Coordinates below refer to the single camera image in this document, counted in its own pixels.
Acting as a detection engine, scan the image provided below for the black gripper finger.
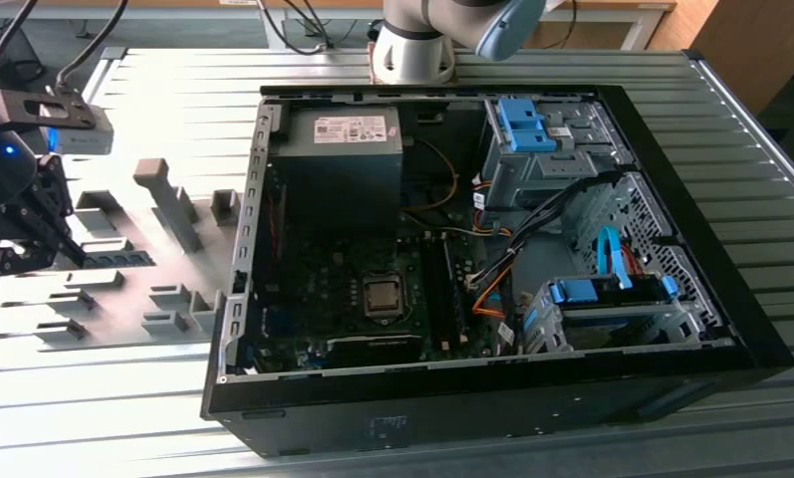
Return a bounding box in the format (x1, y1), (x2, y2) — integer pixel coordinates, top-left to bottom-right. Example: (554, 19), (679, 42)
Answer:
(0, 208), (57, 274)
(33, 152), (92, 268)

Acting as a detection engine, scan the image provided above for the black RAM slot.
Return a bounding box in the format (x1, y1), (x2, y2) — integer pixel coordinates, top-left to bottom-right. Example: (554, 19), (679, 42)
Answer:
(420, 232), (452, 350)

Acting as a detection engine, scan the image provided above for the grey plastic parts rack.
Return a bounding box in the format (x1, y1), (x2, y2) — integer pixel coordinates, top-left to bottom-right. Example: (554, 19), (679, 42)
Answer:
(33, 157), (241, 353)

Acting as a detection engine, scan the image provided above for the grey power supply unit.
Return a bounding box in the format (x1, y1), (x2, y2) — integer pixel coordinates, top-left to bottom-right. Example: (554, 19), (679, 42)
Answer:
(267, 105), (408, 235)

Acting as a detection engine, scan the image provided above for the green motherboard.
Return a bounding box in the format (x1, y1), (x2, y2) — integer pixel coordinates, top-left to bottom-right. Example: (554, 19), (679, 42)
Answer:
(248, 231), (504, 372)

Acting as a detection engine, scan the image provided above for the silver CPU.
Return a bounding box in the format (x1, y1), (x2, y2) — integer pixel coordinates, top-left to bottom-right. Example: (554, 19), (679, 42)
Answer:
(367, 284), (401, 311)

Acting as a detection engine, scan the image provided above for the black graphics card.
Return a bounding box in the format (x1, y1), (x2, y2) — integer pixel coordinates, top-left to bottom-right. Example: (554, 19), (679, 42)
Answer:
(324, 332), (424, 364)

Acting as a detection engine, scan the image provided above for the black open PC case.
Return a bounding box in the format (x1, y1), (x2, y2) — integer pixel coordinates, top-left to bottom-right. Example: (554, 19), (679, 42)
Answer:
(199, 83), (794, 457)

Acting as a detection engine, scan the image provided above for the blue plastic drive carrier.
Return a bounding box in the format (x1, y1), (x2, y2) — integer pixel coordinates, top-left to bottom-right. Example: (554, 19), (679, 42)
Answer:
(495, 99), (559, 153)

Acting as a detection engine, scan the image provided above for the grey metal drive cage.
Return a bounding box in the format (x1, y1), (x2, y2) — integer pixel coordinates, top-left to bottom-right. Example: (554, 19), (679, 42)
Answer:
(482, 97), (636, 210)

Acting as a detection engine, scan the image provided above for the hard disk in blue carrier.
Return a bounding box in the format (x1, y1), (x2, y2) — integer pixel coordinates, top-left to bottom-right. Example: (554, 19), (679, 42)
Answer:
(546, 275), (680, 308)

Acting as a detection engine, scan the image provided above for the grey metal disk bay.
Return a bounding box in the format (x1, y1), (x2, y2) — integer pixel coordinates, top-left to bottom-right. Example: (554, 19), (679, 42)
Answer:
(522, 293), (703, 353)

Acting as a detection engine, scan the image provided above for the brown wooden cabinet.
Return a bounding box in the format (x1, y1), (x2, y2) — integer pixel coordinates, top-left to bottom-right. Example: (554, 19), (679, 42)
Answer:
(644, 0), (794, 116)

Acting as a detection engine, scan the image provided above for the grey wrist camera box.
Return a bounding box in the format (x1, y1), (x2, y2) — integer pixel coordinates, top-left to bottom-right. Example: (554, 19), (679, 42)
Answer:
(0, 89), (116, 155)

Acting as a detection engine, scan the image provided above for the black wire mesh bin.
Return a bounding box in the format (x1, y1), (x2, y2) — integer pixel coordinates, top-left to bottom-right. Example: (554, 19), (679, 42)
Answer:
(0, 19), (45, 94)

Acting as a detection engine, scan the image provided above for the black camera cable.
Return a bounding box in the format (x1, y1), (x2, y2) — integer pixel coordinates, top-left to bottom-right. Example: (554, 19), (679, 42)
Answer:
(53, 0), (131, 96)
(0, 0), (40, 90)

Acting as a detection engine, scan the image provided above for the wooden desk white frame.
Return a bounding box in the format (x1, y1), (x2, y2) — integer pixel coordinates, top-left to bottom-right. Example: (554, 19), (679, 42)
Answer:
(0, 0), (384, 51)
(542, 0), (676, 51)

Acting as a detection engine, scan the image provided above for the thin yellow wire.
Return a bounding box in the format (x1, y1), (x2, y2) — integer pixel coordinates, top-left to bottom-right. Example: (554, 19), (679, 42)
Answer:
(400, 137), (463, 216)

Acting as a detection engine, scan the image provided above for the orange flat wire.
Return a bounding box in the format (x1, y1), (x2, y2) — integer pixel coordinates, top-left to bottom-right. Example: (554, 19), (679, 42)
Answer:
(470, 278), (508, 318)

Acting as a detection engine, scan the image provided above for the black cable bundle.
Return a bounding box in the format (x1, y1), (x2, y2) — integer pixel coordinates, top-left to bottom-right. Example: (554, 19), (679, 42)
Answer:
(502, 171), (620, 255)

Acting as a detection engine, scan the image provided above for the light blue flat wire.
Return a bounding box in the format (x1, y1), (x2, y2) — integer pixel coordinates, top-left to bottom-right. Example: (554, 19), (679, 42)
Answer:
(596, 224), (634, 290)

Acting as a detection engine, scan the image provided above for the thin red flat wire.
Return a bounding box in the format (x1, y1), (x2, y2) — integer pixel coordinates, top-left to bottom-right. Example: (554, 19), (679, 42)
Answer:
(618, 243), (643, 275)

